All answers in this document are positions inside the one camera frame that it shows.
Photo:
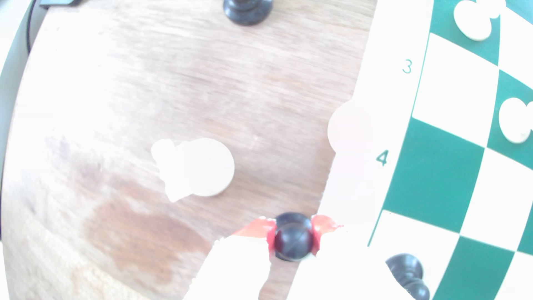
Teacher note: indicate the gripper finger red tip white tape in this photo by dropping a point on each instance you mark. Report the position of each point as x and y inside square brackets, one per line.
[237, 266]
[345, 266]

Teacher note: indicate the white chess pawn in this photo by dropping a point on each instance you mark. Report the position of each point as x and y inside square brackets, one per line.
[472, 21]

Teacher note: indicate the black chess piece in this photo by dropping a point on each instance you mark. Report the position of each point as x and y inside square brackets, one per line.
[406, 268]
[247, 14]

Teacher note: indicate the green and white chessboard mat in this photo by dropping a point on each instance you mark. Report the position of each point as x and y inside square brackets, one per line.
[437, 175]

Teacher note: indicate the black chess pawn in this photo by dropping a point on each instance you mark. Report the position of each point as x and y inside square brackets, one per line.
[293, 241]

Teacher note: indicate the white chess piece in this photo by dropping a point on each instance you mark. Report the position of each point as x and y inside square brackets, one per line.
[345, 127]
[200, 166]
[514, 121]

